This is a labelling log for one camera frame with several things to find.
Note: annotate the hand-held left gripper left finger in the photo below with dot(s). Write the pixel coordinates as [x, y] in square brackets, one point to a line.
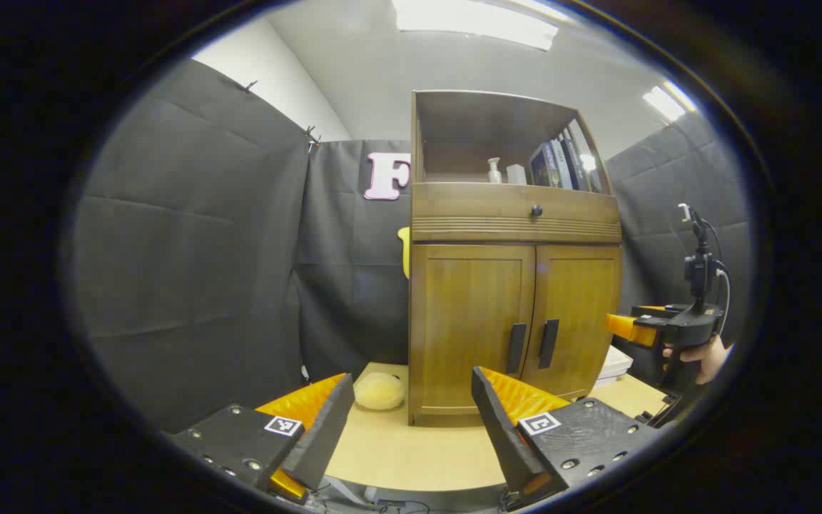
[325, 435]

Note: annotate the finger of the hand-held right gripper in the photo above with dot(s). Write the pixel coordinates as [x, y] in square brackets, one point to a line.
[628, 328]

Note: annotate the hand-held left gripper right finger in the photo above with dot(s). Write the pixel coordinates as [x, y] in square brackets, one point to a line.
[500, 435]

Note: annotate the wooden shoe cabinet door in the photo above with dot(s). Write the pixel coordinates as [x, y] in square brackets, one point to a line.
[461, 321]
[582, 307]

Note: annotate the wooden double-door shoe cabinet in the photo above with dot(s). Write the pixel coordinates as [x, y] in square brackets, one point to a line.
[475, 139]

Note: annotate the thick white book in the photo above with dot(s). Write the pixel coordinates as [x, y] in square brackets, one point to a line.
[614, 359]

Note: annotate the flat white book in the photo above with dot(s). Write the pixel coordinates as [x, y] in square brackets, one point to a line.
[607, 378]

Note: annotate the yellow plush ball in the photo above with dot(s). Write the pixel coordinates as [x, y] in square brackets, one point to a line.
[379, 391]

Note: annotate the small white box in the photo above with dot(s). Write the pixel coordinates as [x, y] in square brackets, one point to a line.
[516, 175]

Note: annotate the wooden ribbed drawer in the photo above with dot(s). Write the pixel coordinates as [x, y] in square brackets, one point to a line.
[468, 203]

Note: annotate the white pump bottle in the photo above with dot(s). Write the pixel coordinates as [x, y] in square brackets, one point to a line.
[494, 173]

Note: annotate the black backdrop cloth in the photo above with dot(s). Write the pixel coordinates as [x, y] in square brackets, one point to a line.
[204, 250]

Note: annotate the ceiling light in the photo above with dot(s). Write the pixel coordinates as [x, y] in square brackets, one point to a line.
[664, 101]
[475, 21]

